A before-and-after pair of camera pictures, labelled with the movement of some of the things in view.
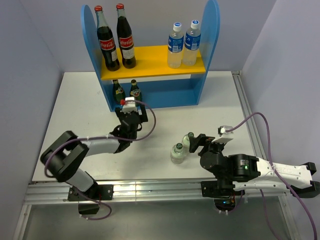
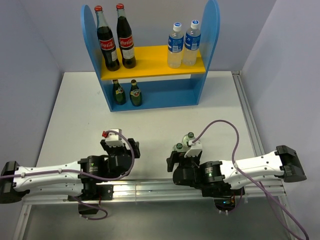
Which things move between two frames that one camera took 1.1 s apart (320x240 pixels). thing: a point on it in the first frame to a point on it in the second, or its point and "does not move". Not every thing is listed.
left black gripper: [143, 115] to [109, 149]
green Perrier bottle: [119, 93] does not move
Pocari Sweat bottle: [192, 42] does not move
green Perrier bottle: [135, 91] does not move
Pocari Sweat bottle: [175, 46] does not move
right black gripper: [194, 142] to [175, 157]
